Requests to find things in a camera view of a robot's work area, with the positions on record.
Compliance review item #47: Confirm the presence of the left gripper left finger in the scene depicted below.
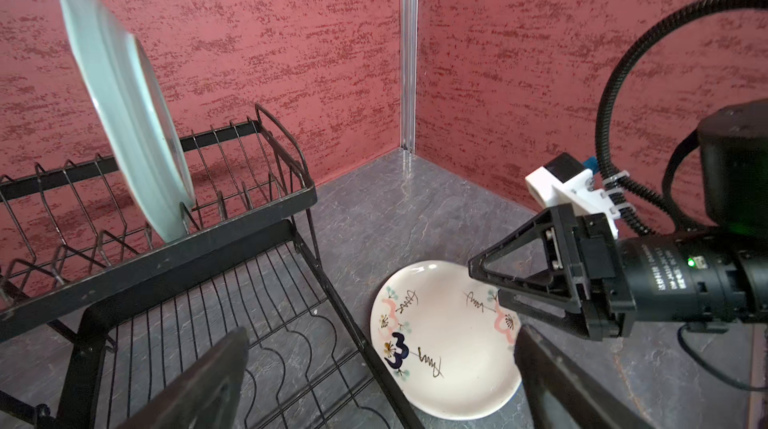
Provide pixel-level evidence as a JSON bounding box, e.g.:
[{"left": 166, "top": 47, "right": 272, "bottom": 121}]
[{"left": 121, "top": 327, "right": 249, "bottom": 428}]

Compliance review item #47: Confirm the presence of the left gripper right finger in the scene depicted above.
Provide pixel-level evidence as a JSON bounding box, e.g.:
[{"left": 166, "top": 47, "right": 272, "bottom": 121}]
[{"left": 514, "top": 324, "right": 650, "bottom": 428}]

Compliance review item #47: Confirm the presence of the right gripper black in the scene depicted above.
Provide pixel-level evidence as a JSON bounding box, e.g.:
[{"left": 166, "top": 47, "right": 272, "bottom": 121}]
[{"left": 468, "top": 205, "right": 767, "bottom": 340}]

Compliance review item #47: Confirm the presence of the white plate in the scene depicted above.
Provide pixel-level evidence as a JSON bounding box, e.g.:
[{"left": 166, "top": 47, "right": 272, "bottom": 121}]
[{"left": 369, "top": 260, "right": 522, "bottom": 420}]

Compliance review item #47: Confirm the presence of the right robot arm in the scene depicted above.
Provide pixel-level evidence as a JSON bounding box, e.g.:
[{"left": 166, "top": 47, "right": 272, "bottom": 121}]
[{"left": 468, "top": 100, "right": 767, "bottom": 340}]

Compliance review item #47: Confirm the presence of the pale green plate right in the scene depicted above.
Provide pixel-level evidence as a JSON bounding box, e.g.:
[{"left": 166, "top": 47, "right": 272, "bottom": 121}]
[{"left": 59, "top": 0, "right": 195, "bottom": 242}]

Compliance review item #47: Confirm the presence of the right corner aluminium profile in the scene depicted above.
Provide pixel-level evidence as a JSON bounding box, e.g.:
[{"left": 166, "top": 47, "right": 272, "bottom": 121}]
[{"left": 400, "top": 0, "right": 418, "bottom": 153}]

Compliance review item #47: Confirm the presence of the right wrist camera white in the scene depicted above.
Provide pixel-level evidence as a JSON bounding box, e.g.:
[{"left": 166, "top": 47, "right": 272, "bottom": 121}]
[{"left": 525, "top": 152, "right": 621, "bottom": 239}]

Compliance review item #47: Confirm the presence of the black wire dish rack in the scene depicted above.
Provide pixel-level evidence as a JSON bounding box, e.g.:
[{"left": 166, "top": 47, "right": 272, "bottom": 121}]
[{"left": 1, "top": 107, "right": 421, "bottom": 428}]

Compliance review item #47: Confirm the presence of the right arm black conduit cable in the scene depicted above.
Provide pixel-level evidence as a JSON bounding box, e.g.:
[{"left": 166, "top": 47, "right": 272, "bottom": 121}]
[{"left": 595, "top": 0, "right": 768, "bottom": 237}]

